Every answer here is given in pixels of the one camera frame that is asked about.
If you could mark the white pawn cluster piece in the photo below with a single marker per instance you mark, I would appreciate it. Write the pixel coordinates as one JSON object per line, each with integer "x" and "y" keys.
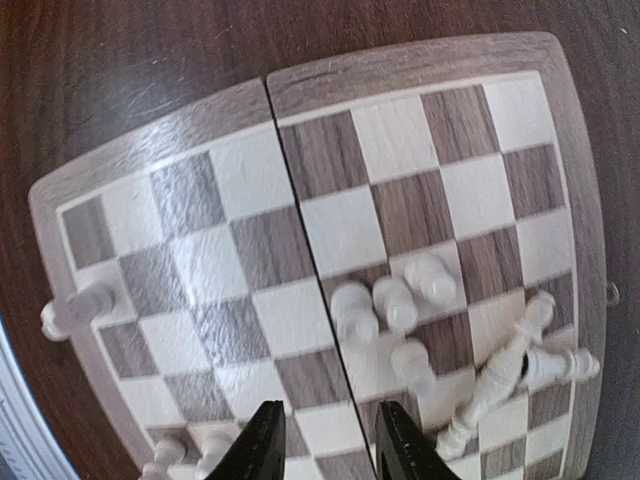
{"x": 428, "y": 275}

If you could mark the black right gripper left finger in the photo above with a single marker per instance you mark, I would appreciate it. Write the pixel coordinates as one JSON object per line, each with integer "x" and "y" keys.
{"x": 259, "y": 452}

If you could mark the wooden chess board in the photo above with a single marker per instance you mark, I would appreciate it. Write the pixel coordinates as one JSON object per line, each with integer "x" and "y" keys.
{"x": 225, "y": 227}

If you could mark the cluster pawn three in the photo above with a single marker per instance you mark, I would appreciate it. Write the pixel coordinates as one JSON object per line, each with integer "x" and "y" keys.
{"x": 352, "y": 311}

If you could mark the white rook corner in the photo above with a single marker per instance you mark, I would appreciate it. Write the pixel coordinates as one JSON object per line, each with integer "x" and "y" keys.
{"x": 61, "y": 317}

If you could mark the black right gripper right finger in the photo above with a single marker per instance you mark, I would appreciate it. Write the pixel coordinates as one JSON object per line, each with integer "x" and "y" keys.
{"x": 403, "y": 452}

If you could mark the lying white king piece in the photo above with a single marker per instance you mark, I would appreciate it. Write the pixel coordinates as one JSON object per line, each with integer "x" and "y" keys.
{"x": 499, "y": 377}

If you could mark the cluster pawn four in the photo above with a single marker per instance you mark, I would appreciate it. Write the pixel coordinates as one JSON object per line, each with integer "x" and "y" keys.
{"x": 411, "y": 365}

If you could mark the lying white queen piece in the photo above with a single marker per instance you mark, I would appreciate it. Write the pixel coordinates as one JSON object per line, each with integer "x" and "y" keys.
{"x": 545, "y": 368}

